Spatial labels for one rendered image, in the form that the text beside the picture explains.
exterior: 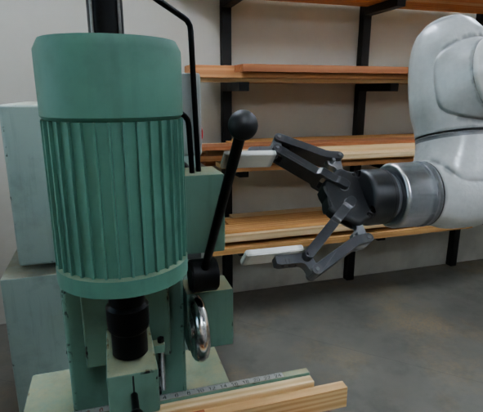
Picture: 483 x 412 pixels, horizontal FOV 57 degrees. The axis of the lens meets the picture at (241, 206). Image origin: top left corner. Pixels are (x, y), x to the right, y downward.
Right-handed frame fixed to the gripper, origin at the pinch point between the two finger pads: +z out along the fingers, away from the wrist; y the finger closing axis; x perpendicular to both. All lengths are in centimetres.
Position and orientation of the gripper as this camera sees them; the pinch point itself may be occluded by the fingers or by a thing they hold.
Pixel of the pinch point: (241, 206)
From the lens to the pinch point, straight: 53.9
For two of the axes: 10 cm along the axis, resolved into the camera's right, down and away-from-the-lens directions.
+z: -9.6, 0.7, -2.8
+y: -1.9, -8.7, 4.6
